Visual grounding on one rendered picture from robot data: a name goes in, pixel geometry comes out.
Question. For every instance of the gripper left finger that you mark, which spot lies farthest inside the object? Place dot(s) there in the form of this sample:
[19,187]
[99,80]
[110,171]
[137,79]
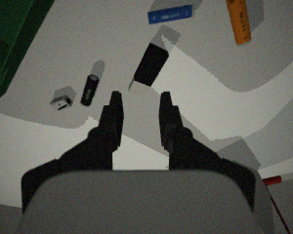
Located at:
[93,153]

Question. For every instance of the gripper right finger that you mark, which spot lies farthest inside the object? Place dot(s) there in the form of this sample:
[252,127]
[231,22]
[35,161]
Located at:
[184,150]

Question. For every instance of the green three-compartment bin rack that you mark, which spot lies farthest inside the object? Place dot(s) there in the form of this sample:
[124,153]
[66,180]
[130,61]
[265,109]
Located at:
[16,18]

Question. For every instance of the orange cylinder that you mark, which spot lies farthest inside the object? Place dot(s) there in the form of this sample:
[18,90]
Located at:
[239,22]

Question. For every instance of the blue battery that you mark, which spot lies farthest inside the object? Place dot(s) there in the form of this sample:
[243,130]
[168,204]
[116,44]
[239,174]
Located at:
[175,13]

